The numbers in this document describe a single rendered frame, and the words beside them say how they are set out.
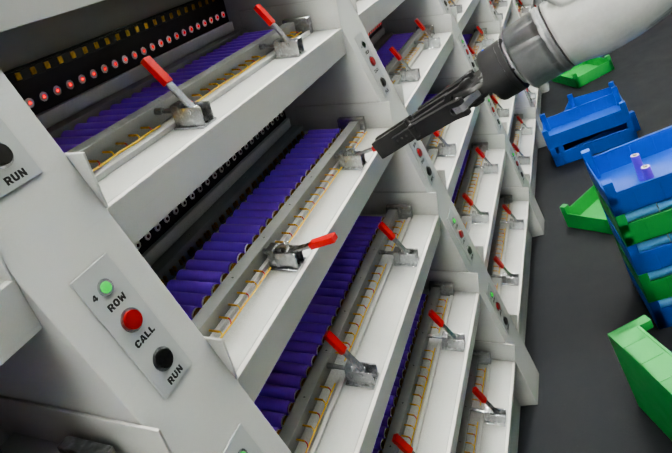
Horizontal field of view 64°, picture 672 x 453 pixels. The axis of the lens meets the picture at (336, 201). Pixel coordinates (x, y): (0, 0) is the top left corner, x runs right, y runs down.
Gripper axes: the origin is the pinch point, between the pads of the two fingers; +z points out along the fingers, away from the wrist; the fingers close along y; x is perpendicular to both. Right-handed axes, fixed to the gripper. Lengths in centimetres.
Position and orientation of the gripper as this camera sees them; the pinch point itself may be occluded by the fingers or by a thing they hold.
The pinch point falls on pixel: (396, 137)
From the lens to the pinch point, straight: 83.2
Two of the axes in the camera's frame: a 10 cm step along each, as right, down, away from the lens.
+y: 3.3, -5.0, 8.0
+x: -6.2, -7.5, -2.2
